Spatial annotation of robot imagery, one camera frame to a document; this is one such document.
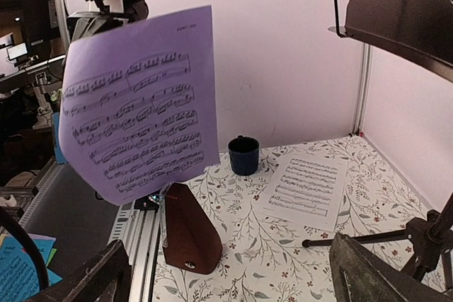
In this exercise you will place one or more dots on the front aluminium rail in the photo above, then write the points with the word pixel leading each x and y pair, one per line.
pixel 139 230

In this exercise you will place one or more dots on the purple sheet music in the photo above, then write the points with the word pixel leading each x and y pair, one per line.
pixel 138 107

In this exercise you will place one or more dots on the dark blue mug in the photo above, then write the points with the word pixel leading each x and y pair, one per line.
pixel 244 155

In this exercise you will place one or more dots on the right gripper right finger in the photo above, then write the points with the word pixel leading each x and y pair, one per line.
pixel 359 275

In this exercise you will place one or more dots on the white sheet music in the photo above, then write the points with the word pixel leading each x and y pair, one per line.
pixel 305 189

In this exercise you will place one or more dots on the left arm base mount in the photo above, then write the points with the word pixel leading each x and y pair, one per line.
pixel 147 203

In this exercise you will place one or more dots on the black music stand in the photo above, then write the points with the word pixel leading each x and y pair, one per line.
pixel 401 169

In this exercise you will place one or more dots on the floral table mat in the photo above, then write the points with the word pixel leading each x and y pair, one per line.
pixel 263 258

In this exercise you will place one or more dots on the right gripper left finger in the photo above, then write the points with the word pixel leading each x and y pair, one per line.
pixel 105 277

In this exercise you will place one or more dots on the left aluminium frame post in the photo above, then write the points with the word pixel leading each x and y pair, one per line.
pixel 363 87

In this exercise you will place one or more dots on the brown metronome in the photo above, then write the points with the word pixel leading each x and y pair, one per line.
pixel 189 239

